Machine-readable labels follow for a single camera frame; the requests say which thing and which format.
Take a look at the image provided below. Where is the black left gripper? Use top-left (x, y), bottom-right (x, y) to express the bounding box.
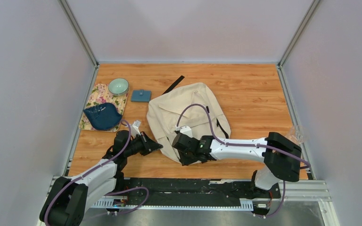
top-left (124, 131), bottom-right (163, 157)

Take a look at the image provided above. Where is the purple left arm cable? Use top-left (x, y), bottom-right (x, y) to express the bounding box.
top-left (43, 120), bottom-right (150, 226)

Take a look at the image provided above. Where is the dark blue leaf dish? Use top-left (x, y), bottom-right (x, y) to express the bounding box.
top-left (83, 103), bottom-right (123, 131)

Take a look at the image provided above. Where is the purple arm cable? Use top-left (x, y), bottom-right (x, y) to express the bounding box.
top-left (43, 120), bottom-right (150, 226)
top-left (175, 103), bottom-right (311, 219)

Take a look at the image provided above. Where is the small blue wallet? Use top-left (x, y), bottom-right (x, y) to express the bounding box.
top-left (131, 89), bottom-right (152, 103)

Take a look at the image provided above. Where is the beige canvas backpack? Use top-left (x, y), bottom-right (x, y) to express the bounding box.
top-left (147, 82), bottom-right (231, 163)

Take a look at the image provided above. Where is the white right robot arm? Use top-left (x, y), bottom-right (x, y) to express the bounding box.
top-left (172, 132), bottom-right (302, 197)

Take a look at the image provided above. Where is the pale green ceramic bowl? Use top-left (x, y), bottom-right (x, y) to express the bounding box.
top-left (108, 78), bottom-right (129, 96)

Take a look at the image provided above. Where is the clear plastic cup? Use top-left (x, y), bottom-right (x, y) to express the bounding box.
top-left (285, 125), bottom-right (309, 145)

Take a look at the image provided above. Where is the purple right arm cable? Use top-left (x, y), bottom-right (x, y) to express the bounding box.
top-left (175, 103), bottom-right (311, 219)

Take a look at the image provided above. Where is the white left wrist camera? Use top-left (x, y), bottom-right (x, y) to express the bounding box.
top-left (130, 120), bottom-right (141, 137)

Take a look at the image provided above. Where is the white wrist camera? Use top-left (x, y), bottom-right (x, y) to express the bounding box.
top-left (175, 126), bottom-right (193, 138)
top-left (130, 120), bottom-right (141, 137)

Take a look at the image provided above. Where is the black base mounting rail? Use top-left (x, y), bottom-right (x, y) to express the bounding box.
top-left (90, 177), bottom-right (281, 217)

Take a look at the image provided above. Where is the floral cloth placemat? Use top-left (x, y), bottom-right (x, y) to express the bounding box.
top-left (78, 83), bottom-right (128, 132)

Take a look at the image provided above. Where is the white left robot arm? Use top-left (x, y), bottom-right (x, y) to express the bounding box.
top-left (39, 130), bottom-right (163, 226)

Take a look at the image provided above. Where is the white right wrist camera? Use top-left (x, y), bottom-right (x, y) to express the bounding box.
top-left (175, 126), bottom-right (193, 138)

